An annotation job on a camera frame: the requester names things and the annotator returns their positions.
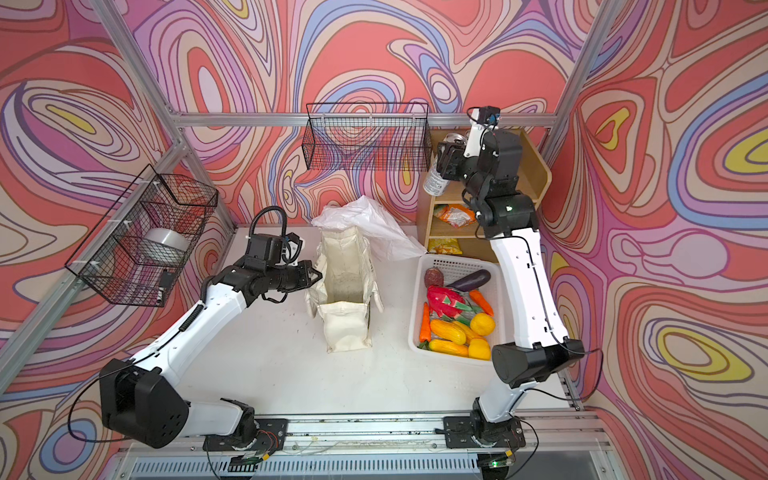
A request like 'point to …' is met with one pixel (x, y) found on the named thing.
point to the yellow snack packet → (444, 246)
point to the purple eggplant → (471, 281)
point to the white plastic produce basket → (454, 269)
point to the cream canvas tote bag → (347, 292)
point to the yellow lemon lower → (479, 349)
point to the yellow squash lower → (448, 347)
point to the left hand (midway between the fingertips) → (324, 272)
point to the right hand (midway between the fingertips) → (447, 154)
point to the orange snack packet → (454, 214)
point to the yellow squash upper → (448, 330)
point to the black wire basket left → (141, 248)
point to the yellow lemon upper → (482, 324)
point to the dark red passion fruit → (433, 276)
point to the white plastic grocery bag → (381, 229)
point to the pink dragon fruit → (449, 304)
